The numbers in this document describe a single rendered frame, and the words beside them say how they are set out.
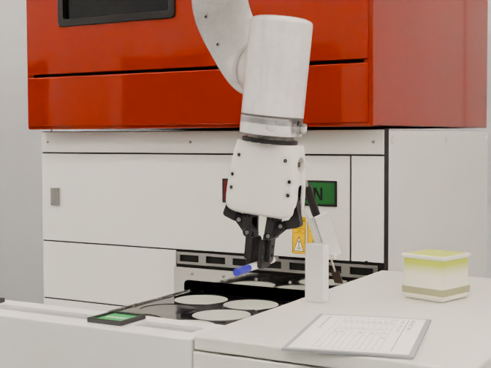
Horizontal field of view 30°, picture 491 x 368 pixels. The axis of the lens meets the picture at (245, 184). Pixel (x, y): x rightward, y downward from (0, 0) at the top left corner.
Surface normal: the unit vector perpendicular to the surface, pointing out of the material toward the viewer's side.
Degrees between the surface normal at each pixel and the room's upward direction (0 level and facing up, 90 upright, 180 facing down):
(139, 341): 90
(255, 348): 90
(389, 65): 90
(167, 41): 90
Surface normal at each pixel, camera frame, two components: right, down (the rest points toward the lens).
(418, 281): -0.71, 0.04
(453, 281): 0.70, 0.04
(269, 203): -0.40, 0.17
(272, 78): -0.12, 0.11
